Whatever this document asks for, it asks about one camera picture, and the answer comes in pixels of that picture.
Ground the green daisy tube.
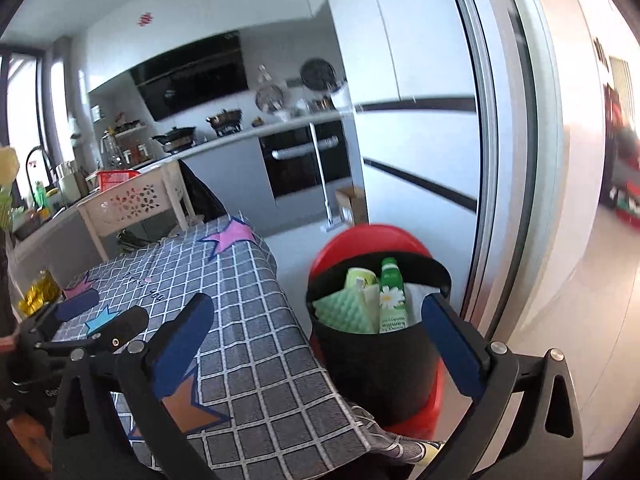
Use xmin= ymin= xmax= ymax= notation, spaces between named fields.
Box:
xmin=378 ymin=258 xmax=408 ymax=333

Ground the green sponge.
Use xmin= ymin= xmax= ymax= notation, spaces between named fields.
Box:
xmin=312 ymin=288 xmax=378 ymax=334

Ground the light green lotion tube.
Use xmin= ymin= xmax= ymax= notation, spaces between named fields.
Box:
xmin=345 ymin=268 xmax=378 ymax=290

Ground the white tissue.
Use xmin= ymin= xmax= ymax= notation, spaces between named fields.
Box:
xmin=405 ymin=283 xmax=439 ymax=326

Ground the black trash bin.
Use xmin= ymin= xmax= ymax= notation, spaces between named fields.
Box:
xmin=306 ymin=252 xmax=451 ymax=428

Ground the black kitchen faucet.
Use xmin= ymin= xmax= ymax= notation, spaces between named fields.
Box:
xmin=25 ymin=145 xmax=56 ymax=200

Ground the person left hand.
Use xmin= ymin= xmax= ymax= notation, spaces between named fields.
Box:
xmin=1 ymin=328 xmax=52 ymax=479

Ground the gold foil bag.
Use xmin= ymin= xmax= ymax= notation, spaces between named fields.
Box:
xmin=18 ymin=269 xmax=61 ymax=316

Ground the grey checkered tablecloth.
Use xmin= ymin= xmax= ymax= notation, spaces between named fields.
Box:
xmin=55 ymin=216 xmax=440 ymax=479

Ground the red plastic basket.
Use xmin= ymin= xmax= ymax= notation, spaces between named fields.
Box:
xmin=96 ymin=170 xmax=140 ymax=192

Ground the red stool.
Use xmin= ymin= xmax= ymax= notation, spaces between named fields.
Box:
xmin=308 ymin=224 xmax=444 ymax=440

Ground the white mop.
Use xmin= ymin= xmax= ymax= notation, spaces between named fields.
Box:
xmin=309 ymin=122 xmax=343 ymax=233

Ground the cardboard box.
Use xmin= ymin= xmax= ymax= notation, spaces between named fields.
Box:
xmin=335 ymin=185 xmax=368 ymax=226

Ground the black built-in oven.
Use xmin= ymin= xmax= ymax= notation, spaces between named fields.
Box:
xmin=259 ymin=120 xmax=350 ymax=198

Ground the black range hood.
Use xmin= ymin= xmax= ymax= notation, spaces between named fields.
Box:
xmin=129 ymin=30 xmax=248 ymax=122

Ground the white refrigerator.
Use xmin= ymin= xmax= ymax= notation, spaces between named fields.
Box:
xmin=329 ymin=0 xmax=482 ymax=309

